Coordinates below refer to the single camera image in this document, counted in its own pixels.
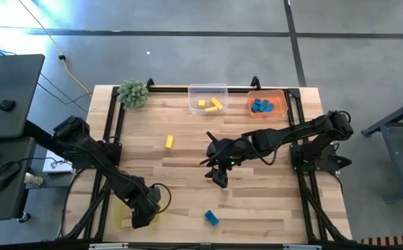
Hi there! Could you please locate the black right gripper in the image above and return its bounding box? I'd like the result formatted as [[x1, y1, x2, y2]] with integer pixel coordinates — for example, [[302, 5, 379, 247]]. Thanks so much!
[[204, 137, 256, 178]]

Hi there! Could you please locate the yellow plastic bin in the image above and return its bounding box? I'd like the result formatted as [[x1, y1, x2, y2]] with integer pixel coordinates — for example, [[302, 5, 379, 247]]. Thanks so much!
[[112, 196, 162, 233]]

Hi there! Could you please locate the blue arch block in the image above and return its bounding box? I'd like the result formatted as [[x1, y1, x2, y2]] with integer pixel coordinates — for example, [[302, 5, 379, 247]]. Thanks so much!
[[204, 209, 220, 226]]

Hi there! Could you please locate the clear plastic bin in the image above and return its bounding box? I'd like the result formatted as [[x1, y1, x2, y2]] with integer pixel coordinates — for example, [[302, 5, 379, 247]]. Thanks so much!
[[187, 83, 230, 116]]

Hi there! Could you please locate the white printed paper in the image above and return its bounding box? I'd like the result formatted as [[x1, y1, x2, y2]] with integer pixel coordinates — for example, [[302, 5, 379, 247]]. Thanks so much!
[[42, 149, 74, 174]]

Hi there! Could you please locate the orange plastic bin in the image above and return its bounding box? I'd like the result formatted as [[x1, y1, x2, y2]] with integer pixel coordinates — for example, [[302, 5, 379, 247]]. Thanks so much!
[[246, 89, 289, 119]]

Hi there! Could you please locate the green plant in white pot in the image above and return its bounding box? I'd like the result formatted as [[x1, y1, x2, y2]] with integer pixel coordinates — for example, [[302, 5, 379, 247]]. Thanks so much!
[[117, 79, 150, 110]]

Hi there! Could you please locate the cream power plug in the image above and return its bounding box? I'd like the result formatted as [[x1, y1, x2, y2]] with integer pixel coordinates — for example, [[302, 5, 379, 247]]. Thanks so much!
[[23, 172, 44, 188]]

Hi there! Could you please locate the black desk foot bar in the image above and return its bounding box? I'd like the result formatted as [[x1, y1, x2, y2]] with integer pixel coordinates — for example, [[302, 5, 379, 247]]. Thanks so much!
[[23, 119, 67, 153]]

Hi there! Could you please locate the black computer mouse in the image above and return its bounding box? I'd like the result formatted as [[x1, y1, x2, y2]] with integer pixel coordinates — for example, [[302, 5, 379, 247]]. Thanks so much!
[[0, 160, 22, 192]]

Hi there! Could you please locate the dark grey desk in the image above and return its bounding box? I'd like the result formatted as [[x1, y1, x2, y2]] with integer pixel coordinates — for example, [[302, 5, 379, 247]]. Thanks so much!
[[0, 53, 46, 140], [0, 136, 37, 222]]

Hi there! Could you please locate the small black device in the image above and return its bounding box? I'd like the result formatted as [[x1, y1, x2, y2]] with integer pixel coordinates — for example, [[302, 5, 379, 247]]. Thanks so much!
[[0, 99, 17, 113]]

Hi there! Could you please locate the black and tan striped strip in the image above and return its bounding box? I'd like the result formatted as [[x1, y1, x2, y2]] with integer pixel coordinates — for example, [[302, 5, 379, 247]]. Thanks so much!
[[360, 235, 403, 246]]

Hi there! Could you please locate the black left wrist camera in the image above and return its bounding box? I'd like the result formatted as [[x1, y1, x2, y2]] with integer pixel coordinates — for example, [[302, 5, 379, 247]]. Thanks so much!
[[130, 210, 151, 230]]

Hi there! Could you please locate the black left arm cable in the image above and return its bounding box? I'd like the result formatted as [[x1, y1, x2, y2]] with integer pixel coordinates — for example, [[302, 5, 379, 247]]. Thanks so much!
[[151, 183, 172, 214]]

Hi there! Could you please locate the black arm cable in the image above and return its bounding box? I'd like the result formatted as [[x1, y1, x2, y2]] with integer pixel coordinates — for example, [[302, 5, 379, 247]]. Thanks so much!
[[252, 138, 279, 167], [151, 183, 172, 214]]

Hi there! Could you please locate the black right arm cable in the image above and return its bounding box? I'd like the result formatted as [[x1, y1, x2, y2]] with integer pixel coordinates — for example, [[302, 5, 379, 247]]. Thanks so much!
[[252, 138, 279, 167]]

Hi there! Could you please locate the silver metal bracket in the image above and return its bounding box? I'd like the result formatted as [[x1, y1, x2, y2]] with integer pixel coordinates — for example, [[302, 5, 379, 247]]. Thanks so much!
[[283, 244, 323, 250], [89, 242, 129, 250]]

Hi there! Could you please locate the black aluminium table frame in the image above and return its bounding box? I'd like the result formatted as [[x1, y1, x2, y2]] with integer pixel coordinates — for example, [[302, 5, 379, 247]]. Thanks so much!
[[57, 76, 353, 250]]

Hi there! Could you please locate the black floor cable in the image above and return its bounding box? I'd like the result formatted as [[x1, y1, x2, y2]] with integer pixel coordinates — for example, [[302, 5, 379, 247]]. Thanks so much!
[[0, 43, 93, 114]]

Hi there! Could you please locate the yellow floor cable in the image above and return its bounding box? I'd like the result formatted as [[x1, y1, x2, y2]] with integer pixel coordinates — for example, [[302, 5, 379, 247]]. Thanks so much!
[[16, 0, 93, 98]]

